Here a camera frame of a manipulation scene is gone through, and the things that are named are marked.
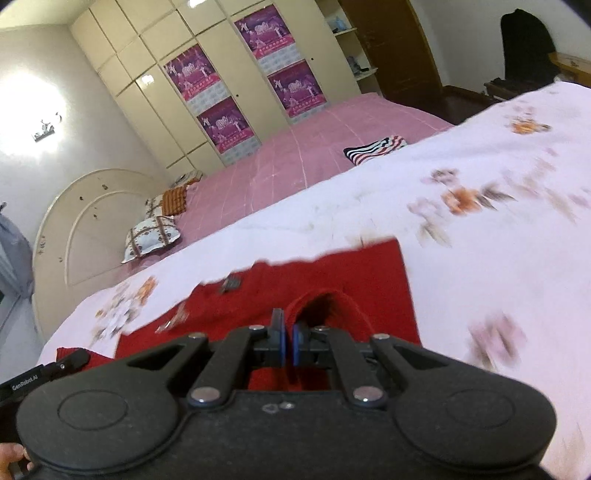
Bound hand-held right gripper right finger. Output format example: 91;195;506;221
291;323;448;409

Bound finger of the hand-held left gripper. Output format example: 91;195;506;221
44;348;91;376

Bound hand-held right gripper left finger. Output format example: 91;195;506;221
127;308;287;409

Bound red sequined sweater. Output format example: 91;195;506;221
56;237;424;394

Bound person's left hand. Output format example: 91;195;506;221
0;442;36;479

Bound cream round headboard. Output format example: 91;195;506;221
32;168;160;340

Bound grey blue curtain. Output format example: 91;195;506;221
0;203;36;297

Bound large brown patterned white pillow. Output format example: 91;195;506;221
121;215;182;265

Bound orange striped pillow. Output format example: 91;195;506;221
161;186;190;217

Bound pink checked bed cover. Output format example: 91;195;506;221
134;93;456;269

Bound striped folded cloth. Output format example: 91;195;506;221
343;135;408;167

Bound cream corner shelf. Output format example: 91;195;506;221
318;0;380;96

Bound cream wardrobe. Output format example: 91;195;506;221
69;0;382;169

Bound brown wooden door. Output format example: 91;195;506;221
339;0;456;120

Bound black bag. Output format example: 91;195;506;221
501;10;557;86

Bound light wooden furniture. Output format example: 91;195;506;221
547;52;591;88

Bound purple wall poster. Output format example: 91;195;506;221
164;45;218;103
268;60;329;119
233;4;294;59
197;96;256;154

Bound wall lamp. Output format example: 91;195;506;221
32;113;64;142

